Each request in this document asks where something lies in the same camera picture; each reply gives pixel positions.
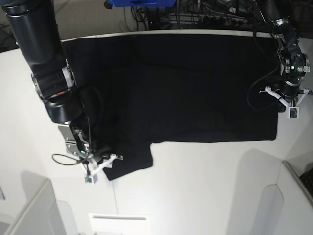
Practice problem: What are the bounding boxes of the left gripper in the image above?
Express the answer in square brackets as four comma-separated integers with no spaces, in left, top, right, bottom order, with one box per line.
[259,83,313,113]

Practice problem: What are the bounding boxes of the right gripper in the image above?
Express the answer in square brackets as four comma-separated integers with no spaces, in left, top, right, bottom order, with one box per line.
[82,147,123,175]

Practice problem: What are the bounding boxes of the blue box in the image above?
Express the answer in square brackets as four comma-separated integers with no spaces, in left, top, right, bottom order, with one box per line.
[104,0,176,9]

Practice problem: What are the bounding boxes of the black keyboard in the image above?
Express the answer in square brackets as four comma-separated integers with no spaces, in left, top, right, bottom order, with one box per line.
[300,169,313,196]

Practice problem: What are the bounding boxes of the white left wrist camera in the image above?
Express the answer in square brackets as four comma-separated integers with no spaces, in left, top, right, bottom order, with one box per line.
[286,106,299,118]

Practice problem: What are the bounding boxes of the white slotted panel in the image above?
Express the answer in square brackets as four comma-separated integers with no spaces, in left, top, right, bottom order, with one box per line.
[89,213,151,234]

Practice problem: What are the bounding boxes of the white power strip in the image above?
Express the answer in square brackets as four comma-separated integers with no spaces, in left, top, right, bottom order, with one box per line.
[165,14,248,26]

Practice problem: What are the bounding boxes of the black T-shirt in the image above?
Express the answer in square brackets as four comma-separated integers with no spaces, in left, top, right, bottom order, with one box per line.
[64,34,278,180]

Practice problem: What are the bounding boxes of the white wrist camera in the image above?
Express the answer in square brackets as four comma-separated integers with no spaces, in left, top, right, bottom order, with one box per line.
[286,106,299,118]
[84,174,98,185]

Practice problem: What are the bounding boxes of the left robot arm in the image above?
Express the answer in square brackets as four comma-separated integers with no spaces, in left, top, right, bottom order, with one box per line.
[247,0,313,118]

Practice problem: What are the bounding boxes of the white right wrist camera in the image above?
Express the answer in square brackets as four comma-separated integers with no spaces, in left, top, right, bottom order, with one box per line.
[84,174,98,185]

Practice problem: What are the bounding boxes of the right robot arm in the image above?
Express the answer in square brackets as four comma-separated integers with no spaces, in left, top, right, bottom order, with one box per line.
[0,0,123,178]

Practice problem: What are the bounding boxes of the white cabinet left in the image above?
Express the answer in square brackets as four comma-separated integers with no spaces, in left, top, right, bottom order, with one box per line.
[0,171,79,235]

